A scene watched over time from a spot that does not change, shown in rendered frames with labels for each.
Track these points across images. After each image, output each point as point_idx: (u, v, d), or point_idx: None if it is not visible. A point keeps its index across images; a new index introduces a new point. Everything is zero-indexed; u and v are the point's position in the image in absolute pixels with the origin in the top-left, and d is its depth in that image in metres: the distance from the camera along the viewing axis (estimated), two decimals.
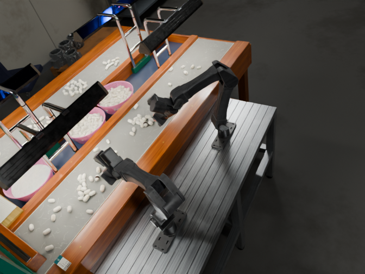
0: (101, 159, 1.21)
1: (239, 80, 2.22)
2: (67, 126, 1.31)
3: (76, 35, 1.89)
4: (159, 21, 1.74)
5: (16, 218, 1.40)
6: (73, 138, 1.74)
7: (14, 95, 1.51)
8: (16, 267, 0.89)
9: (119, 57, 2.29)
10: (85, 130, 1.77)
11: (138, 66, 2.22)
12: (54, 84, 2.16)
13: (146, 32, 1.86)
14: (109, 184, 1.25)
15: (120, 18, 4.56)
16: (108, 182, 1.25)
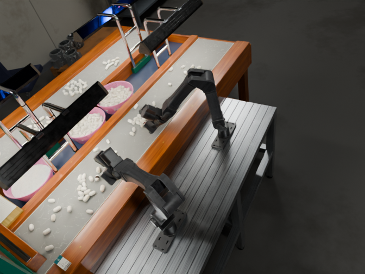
0: (101, 159, 1.21)
1: (239, 80, 2.22)
2: (67, 126, 1.31)
3: (76, 35, 1.89)
4: (159, 21, 1.74)
5: (16, 218, 1.40)
6: (73, 138, 1.74)
7: (14, 95, 1.51)
8: (16, 267, 0.89)
9: (119, 57, 2.29)
10: (85, 130, 1.77)
11: (138, 66, 2.22)
12: (54, 84, 2.16)
13: (146, 32, 1.86)
14: (109, 184, 1.26)
15: (120, 18, 4.56)
16: (108, 182, 1.25)
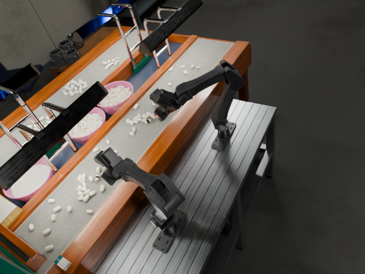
0: (101, 159, 1.21)
1: None
2: (67, 126, 1.31)
3: (76, 35, 1.89)
4: (159, 21, 1.74)
5: (16, 218, 1.40)
6: (73, 138, 1.74)
7: (14, 95, 1.51)
8: (16, 267, 0.89)
9: (119, 57, 2.29)
10: (85, 130, 1.77)
11: (138, 66, 2.22)
12: (54, 84, 2.16)
13: (146, 32, 1.86)
14: (109, 184, 1.26)
15: (120, 18, 4.56)
16: (108, 182, 1.25)
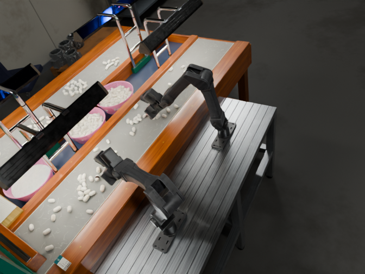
0: (101, 159, 1.21)
1: (239, 80, 2.22)
2: (67, 126, 1.31)
3: (76, 35, 1.89)
4: (159, 21, 1.74)
5: (16, 218, 1.40)
6: (73, 138, 1.74)
7: (14, 95, 1.51)
8: (16, 267, 0.89)
9: (119, 57, 2.29)
10: (85, 130, 1.77)
11: (138, 66, 2.22)
12: (54, 84, 2.16)
13: (146, 32, 1.86)
14: (109, 184, 1.26)
15: (120, 18, 4.56)
16: (108, 182, 1.25)
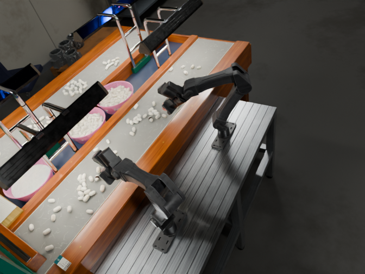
0: (100, 159, 1.21)
1: None
2: (67, 126, 1.31)
3: (76, 35, 1.89)
4: (159, 21, 1.74)
5: (16, 218, 1.40)
6: (73, 138, 1.74)
7: (14, 95, 1.51)
8: (16, 267, 0.89)
9: (119, 57, 2.29)
10: (85, 130, 1.77)
11: (138, 66, 2.22)
12: (54, 84, 2.16)
13: (146, 32, 1.86)
14: (108, 184, 1.25)
15: (120, 18, 4.56)
16: (106, 182, 1.25)
